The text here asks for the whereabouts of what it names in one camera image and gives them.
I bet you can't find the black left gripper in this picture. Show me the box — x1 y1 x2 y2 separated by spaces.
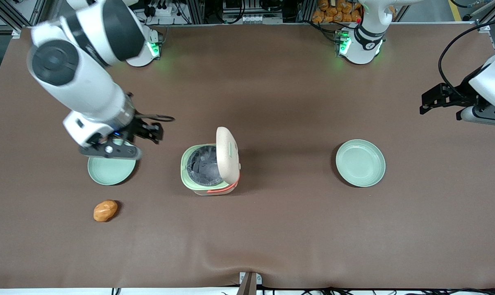
419 69 484 115

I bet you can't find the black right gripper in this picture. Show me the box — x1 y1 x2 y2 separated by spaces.
124 118 164 144

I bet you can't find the cream rice cooker orange handle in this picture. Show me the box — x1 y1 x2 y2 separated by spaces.
180 126 242 196

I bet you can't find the pale green plate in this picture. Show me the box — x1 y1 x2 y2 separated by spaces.
87 138 137 186
335 139 386 188

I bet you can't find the orange-brown bread roll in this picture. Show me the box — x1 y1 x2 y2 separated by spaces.
93 200 118 223

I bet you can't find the bag of orange bread rolls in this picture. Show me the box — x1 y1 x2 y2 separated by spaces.
311 0 362 24

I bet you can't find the white power strip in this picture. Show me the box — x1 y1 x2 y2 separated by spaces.
222 12 284 25

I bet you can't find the brown table mat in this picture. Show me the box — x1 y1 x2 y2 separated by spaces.
0 23 495 290

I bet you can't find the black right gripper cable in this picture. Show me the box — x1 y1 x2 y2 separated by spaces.
134 113 176 123

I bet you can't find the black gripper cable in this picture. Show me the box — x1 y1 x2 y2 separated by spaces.
438 17 495 97
134 113 176 123

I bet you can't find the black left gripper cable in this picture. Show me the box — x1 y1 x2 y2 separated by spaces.
438 17 495 97

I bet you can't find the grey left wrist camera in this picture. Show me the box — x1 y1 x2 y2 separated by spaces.
456 105 495 127

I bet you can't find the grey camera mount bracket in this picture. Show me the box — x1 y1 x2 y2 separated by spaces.
236 271 263 295

